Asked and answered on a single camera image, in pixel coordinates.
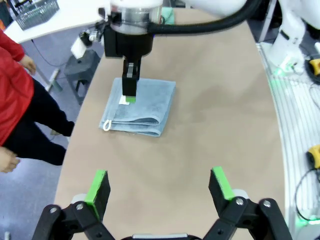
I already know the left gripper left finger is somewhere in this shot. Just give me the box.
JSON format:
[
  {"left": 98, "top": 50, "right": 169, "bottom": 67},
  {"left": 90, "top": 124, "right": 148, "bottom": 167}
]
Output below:
[{"left": 31, "top": 169, "right": 116, "bottom": 240}]

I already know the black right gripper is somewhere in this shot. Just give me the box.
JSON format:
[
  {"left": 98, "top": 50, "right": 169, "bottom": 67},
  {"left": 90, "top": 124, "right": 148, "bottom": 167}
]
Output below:
[{"left": 103, "top": 24, "right": 154, "bottom": 105}]

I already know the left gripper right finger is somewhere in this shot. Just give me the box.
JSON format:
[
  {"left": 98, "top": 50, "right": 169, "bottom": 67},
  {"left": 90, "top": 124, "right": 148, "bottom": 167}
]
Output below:
[{"left": 203, "top": 166, "right": 293, "bottom": 240}]

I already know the light blue towel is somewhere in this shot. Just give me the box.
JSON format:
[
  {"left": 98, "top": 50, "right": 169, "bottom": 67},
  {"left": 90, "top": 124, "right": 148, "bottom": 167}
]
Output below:
[{"left": 99, "top": 77, "right": 177, "bottom": 138}]

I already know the green towel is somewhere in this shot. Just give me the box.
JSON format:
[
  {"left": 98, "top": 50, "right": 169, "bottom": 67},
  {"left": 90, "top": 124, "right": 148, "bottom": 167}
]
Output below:
[{"left": 161, "top": 6, "right": 176, "bottom": 26}]

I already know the grey plastic basket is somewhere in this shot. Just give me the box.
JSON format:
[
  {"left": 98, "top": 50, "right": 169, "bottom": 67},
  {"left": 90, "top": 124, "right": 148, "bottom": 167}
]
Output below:
[{"left": 14, "top": 0, "right": 61, "bottom": 31}]

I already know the person's left red-sleeved forearm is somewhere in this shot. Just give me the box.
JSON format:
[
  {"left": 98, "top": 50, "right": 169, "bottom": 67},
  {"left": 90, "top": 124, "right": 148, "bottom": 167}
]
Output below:
[{"left": 0, "top": 28, "right": 26, "bottom": 62}]

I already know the person's right hand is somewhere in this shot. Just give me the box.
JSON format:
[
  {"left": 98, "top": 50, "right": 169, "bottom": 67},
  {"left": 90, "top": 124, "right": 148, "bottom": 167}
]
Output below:
[{"left": 0, "top": 146, "right": 21, "bottom": 174}]

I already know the person's left hand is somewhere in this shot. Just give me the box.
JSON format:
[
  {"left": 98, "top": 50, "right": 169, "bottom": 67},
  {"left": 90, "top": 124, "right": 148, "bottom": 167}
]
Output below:
[{"left": 18, "top": 53, "right": 37, "bottom": 76}]

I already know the grey plastic stool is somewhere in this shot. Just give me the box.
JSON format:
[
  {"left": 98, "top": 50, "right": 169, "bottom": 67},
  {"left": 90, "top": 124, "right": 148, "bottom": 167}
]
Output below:
[{"left": 64, "top": 48, "right": 102, "bottom": 106}]

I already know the white table with rounded corners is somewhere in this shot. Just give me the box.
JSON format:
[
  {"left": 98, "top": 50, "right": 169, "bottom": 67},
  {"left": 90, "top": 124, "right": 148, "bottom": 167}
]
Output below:
[{"left": 3, "top": 0, "right": 111, "bottom": 94}]

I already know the yellow black control device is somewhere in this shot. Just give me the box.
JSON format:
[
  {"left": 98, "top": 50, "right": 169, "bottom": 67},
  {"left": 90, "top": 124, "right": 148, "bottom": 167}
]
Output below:
[
  {"left": 309, "top": 57, "right": 320, "bottom": 76},
  {"left": 306, "top": 144, "right": 320, "bottom": 169}
]

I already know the white slotted mounting platform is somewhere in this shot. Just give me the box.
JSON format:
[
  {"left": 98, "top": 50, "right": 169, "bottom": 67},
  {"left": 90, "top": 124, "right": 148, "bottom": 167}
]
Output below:
[{"left": 256, "top": 41, "right": 320, "bottom": 240}]

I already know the person in red jacket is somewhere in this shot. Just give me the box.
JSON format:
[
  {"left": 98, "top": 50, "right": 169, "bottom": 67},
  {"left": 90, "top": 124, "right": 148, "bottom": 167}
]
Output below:
[{"left": 0, "top": 28, "right": 76, "bottom": 167}]

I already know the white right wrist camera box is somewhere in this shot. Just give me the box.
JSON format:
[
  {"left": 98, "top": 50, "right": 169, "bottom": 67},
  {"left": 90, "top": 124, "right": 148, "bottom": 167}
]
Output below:
[{"left": 70, "top": 37, "right": 88, "bottom": 60}]

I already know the black right arm hose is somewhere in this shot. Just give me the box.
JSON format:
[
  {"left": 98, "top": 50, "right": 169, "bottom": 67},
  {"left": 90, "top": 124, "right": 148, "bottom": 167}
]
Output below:
[{"left": 147, "top": 0, "right": 265, "bottom": 36}]

